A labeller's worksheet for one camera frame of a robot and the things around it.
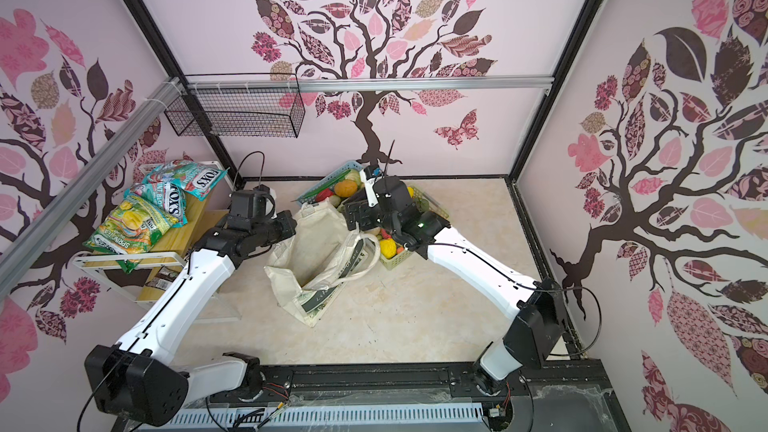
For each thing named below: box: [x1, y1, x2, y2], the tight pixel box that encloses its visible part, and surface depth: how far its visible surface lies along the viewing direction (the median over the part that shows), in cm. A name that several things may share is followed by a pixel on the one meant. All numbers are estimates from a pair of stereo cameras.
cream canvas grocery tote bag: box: [264, 200, 382, 328], surface depth 84 cm
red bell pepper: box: [315, 188, 335, 202], surface depth 111 cm
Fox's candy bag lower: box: [124, 181, 188, 227], surface depth 67 cm
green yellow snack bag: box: [82, 196, 179, 274], surface depth 61 cm
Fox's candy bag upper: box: [143, 160, 230, 201], surface depth 71 cm
